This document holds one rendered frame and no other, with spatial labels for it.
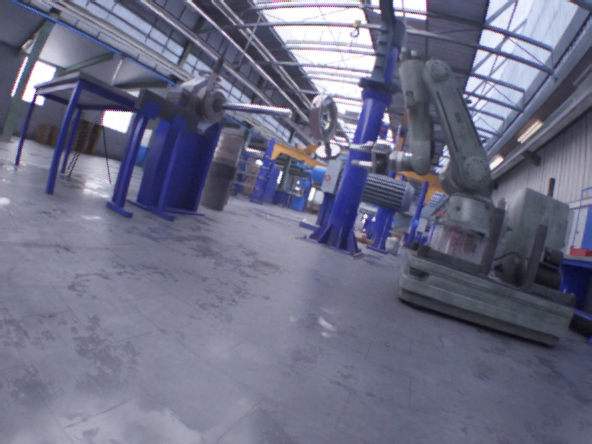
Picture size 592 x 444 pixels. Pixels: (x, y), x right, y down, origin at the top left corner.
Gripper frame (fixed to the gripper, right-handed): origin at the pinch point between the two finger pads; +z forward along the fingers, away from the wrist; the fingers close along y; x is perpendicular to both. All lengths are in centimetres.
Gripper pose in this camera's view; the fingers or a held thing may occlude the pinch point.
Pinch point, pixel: (355, 155)
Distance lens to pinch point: 232.2
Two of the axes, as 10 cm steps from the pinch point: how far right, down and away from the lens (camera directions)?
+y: -1.9, -6.9, -6.9
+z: -8.7, -2.0, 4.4
